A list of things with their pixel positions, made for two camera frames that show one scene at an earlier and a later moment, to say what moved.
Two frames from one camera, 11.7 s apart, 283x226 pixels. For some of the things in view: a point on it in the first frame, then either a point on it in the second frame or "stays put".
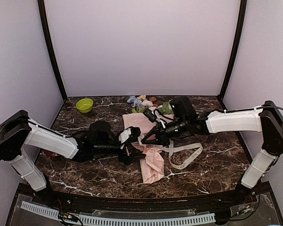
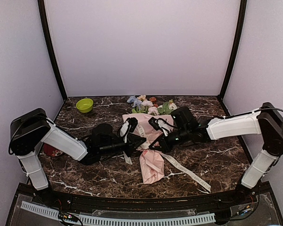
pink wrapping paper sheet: x=151 y=157 stays put
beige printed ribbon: x=171 y=148 → x=179 y=165
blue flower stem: x=137 y=101 stays put
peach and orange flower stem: x=143 y=97 stays put
